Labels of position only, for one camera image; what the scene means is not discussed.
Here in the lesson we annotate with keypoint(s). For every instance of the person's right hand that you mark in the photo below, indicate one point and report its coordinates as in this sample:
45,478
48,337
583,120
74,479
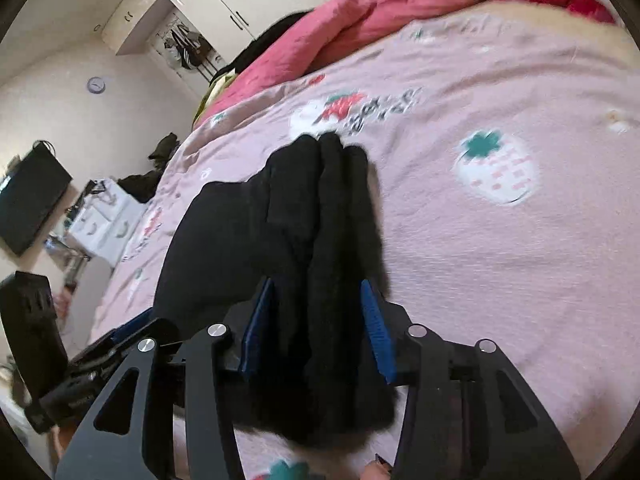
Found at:
376,469

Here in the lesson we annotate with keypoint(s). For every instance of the black television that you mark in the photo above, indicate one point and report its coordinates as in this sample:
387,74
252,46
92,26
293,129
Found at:
30,200

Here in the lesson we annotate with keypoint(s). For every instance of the pink strawberry printed quilt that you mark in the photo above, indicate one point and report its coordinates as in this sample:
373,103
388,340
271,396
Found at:
500,285

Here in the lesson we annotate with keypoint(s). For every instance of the black cloth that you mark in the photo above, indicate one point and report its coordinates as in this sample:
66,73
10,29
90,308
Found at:
270,40

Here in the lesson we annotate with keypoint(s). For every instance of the pile of dark clothes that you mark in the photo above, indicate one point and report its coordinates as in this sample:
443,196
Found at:
140,185

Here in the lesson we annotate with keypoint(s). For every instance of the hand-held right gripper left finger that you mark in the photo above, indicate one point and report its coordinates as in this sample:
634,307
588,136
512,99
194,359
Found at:
255,330

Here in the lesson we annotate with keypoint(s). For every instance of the round wall clock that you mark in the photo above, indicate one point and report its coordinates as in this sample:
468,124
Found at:
96,84

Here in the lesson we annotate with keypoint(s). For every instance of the green blanket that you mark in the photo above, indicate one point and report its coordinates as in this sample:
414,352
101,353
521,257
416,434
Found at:
212,95

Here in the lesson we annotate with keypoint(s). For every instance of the black sweater with orange cuffs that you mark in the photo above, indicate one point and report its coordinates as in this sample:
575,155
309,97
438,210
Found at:
300,240

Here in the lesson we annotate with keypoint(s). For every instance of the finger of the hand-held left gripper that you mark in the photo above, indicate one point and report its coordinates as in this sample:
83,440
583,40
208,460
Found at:
155,340
132,325

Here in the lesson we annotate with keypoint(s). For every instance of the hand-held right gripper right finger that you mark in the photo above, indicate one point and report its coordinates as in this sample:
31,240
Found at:
377,332

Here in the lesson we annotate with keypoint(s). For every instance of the hanging clothes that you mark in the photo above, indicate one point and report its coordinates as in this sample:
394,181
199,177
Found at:
182,52

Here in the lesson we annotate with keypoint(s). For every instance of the white drawer cabinet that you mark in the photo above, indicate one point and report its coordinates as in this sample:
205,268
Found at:
100,225

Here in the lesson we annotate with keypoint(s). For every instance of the hot pink comforter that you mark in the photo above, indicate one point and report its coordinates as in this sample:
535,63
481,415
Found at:
375,5

